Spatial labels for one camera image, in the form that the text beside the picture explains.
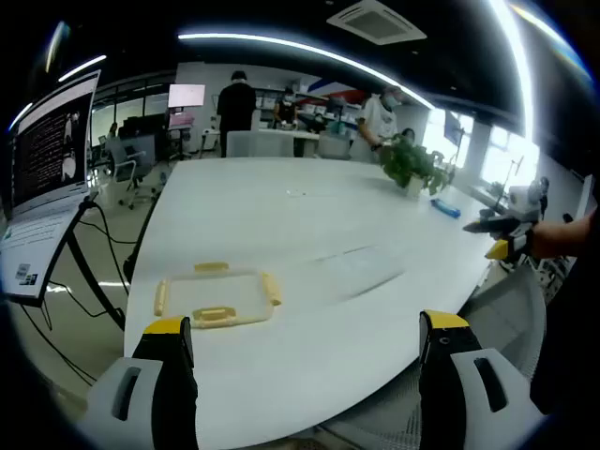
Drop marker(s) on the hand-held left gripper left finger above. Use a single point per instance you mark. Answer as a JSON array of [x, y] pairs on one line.
[[171, 375]]

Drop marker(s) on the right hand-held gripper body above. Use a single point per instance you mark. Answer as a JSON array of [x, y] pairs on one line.
[[525, 201]]

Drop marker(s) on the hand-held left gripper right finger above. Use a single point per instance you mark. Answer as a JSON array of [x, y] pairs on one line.
[[440, 375]]

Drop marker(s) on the clear container with plastic buckles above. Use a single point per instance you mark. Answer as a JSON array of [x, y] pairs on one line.
[[215, 293]]

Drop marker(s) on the person's right hand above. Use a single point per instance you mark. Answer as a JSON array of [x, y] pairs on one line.
[[546, 240]]

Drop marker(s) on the blue packet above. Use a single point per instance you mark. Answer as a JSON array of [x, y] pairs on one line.
[[445, 207]]

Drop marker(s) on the grey mesh office chair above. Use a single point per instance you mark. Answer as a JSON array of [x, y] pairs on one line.
[[511, 309]]

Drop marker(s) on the person's black shirt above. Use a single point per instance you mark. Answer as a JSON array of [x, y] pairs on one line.
[[574, 328]]

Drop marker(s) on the potted green plant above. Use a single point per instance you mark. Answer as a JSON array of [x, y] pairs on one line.
[[410, 164]]

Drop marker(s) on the ceiling light strip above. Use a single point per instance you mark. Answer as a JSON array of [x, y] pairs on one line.
[[304, 49], [82, 68], [515, 61]]

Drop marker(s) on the black laptop stand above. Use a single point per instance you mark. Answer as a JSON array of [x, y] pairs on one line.
[[70, 239]]

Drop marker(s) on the translucent storage box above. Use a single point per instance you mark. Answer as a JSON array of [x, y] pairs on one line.
[[260, 144], [335, 146]]

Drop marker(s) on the grey swivel office chair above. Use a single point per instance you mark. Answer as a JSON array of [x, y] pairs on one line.
[[124, 157]]

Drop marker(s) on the ceiling air vent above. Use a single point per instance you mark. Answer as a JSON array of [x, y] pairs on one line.
[[375, 21]]

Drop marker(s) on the open laptop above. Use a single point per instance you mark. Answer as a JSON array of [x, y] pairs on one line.
[[47, 140]]

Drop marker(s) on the bright display screen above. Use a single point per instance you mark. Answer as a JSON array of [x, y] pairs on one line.
[[186, 95]]

